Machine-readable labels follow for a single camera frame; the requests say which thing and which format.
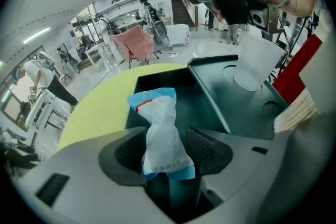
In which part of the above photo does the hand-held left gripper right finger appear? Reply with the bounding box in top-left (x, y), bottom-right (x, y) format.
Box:
top-left (185, 125), bottom-right (274, 218)

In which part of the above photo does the red and white box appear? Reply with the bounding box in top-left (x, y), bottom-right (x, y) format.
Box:
top-left (272, 30), bottom-right (336, 135)

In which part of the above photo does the dark green tray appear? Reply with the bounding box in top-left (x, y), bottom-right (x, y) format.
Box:
top-left (125, 54), bottom-right (289, 220)

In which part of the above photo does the round table yellow-green cloth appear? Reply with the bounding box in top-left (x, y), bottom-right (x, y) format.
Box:
top-left (57, 62), bottom-right (190, 152)

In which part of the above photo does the grey round machine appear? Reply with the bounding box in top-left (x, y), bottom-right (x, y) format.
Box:
top-left (151, 20), bottom-right (172, 52)

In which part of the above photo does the chair draped in pink cloth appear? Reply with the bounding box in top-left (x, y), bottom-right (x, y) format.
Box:
top-left (108, 25), bottom-right (156, 65)

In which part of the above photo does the white square table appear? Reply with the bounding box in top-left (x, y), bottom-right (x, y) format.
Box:
top-left (85, 41), bottom-right (124, 73)

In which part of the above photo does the white frame table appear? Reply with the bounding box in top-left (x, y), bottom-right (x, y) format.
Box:
top-left (24, 88), bottom-right (72, 137)

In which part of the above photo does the clear plastic cup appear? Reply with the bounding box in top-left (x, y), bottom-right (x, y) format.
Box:
top-left (232, 32), bottom-right (288, 92)

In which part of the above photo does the blue white snack packet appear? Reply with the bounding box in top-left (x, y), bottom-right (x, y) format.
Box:
top-left (127, 87), bottom-right (196, 181)

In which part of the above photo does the long ceiling light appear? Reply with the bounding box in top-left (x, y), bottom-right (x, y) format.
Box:
top-left (23, 27), bottom-right (51, 45)

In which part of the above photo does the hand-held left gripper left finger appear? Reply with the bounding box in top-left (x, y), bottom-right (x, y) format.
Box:
top-left (12, 126), bottom-right (179, 224)

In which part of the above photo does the dark staircase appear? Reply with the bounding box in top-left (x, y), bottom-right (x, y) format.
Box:
top-left (170, 0), bottom-right (197, 27)

